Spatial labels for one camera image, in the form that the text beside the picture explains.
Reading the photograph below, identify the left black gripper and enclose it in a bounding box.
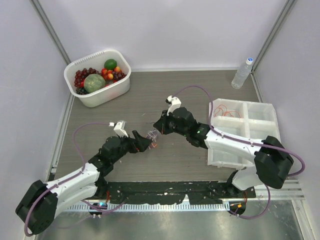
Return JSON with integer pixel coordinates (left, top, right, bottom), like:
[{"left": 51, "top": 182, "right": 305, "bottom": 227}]
[{"left": 111, "top": 130, "right": 152, "bottom": 164}]

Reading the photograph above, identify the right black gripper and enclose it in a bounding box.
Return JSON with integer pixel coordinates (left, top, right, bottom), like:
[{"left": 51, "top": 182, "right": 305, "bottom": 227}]
[{"left": 154, "top": 109, "right": 189, "bottom": 137}]

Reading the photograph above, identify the cable bundle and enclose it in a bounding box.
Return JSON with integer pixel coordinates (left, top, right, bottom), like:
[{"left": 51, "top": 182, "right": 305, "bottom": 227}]
[{"left": 146, "top": 129, "right": 160, "bottom": 149}]

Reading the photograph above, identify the orange cable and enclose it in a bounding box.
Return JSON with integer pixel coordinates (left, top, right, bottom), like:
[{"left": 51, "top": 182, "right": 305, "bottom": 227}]
[{"left": 213, "top": 104, "right": 242, "bottom": 119}]

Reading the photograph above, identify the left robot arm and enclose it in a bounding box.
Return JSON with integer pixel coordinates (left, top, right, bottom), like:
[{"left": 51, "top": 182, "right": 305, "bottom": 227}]
[{"left": 15, "top": 130, "right": 153, "bottom": 237}]

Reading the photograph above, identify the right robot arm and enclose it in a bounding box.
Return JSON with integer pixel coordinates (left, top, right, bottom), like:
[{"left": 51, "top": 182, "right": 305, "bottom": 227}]
[{"left": 153, "top": 107, "right": 294, "bottom": 198}]

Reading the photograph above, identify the red yellow cherry cluster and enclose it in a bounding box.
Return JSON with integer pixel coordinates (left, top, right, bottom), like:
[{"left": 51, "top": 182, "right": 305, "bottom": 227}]
[{"left": 100, "top": 66, "right": 127, "bottom": 86}]

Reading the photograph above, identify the green lime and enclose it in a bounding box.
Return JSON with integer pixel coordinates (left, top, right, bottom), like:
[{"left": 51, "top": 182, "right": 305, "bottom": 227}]
[{"left": 104, "top": 58, "right": 118, "bottom": 71}]

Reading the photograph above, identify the green melon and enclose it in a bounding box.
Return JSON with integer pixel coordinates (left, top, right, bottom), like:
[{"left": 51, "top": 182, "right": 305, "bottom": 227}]
[{"left": 83, "top": 74, "right": 106, "bottom": 94}]

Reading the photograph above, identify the white plastic fruit basket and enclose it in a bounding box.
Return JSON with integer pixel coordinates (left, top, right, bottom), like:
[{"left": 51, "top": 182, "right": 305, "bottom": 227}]
[{"left": 63, "top": 49, "right": 132, "bottom": 108}]

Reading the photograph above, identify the white compartment tray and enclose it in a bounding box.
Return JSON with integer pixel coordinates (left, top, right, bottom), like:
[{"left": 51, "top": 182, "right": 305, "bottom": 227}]
[{"left": 207, "top": 98, "right": 281, "bottom": 170}]

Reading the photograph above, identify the red grape bunch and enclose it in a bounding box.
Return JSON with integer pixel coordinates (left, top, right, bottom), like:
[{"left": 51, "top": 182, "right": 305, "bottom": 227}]
[{"left": 73, "top": 67, "right": 100, "bottom": 88}]

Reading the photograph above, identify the clear water bottle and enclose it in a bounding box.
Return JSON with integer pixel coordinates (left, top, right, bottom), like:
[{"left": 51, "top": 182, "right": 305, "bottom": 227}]
[{"left": 231, "top": 57, "right": 254, "bottom": 89}]

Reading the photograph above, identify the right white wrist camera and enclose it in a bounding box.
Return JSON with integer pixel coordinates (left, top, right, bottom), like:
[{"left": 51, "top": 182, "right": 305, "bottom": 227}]
[{"left": 165, "top": 95, "right": 182, "bottom": 116}]

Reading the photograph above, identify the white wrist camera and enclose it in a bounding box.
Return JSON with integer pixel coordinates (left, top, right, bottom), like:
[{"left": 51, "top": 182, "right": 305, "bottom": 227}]
[
  {"left": 165, "top": 95, "right": 182, "bottom": 116},
  {"left": 108, "top": 120, "right": 129, "bottom": 138}
]

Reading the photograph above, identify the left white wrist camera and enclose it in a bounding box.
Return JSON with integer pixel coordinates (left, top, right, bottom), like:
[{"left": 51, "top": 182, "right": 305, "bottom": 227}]
[{"left": 108, "top": 120, "right": 129, "bottom": 138}]

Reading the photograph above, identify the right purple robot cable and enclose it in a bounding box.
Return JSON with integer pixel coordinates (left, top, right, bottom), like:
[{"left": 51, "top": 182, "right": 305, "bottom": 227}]
[{"left": 172, "top": 85, "right": 306, "bottom": 221}]

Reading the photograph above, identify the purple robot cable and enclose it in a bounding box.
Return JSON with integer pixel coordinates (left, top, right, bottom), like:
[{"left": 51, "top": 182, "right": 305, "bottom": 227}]
[
  {"left": 24, "top": 121, "right": 131, "bottom": 237},
  {"left": 172, "top": 85, "right": 306, "bottom": 221}
]

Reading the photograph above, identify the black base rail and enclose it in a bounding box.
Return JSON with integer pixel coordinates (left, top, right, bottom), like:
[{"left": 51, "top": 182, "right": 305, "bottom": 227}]
[{"left": 107, "top": 181, "right": 256, "bottom": 205}]

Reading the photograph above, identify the white slotted cable duct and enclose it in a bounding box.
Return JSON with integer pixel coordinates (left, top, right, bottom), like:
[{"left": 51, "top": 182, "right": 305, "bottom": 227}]
[{"left": 65, "top": 202, "right": 230, "bottom": 212}]

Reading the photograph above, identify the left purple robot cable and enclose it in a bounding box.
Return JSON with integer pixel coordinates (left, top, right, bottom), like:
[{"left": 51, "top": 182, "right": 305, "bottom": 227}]
[{"left": 24, "top": 121, "right": 131, "bottom": 237}]

